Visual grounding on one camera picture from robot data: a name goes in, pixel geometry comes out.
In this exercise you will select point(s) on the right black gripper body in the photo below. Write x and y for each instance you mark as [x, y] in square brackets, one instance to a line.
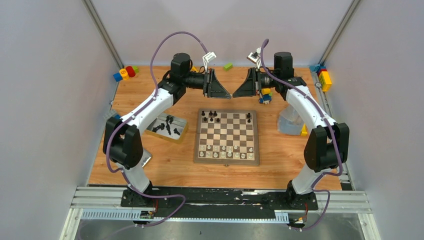
[264, 80]

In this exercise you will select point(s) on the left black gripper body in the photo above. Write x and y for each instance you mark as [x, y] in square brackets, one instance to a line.
[208, 82]

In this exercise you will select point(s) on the wooden chess board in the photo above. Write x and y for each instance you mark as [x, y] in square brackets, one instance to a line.
[227, 137]

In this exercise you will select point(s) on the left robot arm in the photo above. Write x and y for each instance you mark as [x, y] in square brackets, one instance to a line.
[123, 137]

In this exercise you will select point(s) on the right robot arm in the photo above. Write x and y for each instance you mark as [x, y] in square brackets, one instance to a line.
[327, 145]

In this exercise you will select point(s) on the toy car of bricks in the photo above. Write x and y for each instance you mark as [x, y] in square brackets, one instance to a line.
[265, 96]

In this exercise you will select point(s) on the green block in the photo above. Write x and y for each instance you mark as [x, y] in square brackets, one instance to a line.
[227, 66]

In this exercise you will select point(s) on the stacked colourful bricks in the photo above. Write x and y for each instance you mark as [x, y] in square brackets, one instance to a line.
[323, 76]

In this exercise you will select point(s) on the colourful round blocks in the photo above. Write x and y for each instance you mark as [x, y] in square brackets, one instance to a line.
[126, 73]

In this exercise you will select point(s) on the gold metal tin box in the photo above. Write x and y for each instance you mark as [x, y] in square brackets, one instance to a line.
[168, 127]

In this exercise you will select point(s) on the silver tin lid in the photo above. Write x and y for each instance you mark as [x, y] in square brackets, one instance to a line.
[146, 157]

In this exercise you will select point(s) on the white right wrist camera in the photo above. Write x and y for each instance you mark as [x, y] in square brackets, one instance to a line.
[254, 57]

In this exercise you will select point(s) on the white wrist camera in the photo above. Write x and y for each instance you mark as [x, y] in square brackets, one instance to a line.
[254, 57]
[207, 58]

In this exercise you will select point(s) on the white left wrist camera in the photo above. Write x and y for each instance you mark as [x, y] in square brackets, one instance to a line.
[207, 58]

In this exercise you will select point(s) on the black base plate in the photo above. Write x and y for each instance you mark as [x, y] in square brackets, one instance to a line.
[218, 203]

